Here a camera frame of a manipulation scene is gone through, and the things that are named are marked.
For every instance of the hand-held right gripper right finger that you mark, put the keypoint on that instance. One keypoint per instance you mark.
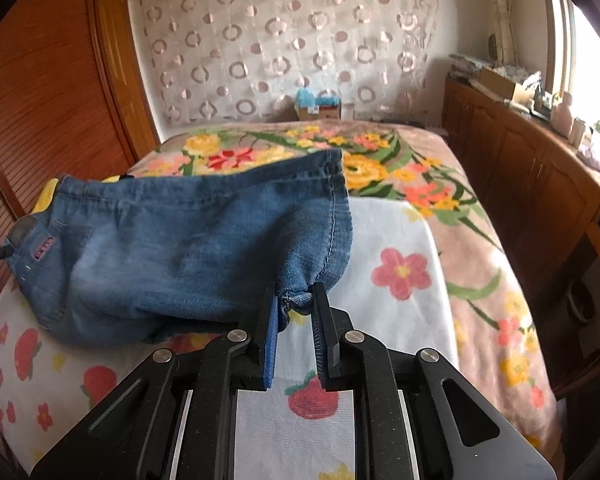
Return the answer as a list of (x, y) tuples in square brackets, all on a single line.
[(322, 350)]

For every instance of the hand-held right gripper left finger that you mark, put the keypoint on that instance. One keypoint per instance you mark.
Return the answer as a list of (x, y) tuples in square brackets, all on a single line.
[(269, 355)]

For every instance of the blue denim pants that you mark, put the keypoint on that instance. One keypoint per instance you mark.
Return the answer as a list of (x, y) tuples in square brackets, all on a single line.
[(180, 250)]

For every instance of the white flower print towel blanket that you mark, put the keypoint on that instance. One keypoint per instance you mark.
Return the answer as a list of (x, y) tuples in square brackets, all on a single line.
[(415, 330)]

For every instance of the wooden wardrobe door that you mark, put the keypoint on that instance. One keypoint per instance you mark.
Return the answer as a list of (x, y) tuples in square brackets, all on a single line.
[(55, 110)]

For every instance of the pink floral blanket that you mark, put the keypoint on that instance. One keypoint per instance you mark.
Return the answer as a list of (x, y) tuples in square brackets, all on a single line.
[(480, 240)]

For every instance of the cardboard box with blue packs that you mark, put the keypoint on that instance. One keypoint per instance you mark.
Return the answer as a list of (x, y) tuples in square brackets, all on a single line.
[(317, 105)]

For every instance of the dark round container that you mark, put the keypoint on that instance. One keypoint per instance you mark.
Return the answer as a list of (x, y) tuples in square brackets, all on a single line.
[(582, 300)]

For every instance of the wooden cabinet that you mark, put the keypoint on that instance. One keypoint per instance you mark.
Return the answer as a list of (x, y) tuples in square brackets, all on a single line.
[(520, 160)]

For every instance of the open cardboard box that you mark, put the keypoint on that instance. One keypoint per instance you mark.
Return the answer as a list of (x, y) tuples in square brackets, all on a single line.
[(502, 85)]

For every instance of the white lace curtain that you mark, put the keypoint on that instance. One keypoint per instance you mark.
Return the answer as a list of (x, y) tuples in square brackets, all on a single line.
[(502, 15)]

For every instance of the window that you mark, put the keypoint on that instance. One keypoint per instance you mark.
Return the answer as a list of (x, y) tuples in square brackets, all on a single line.
[(587, 60)]

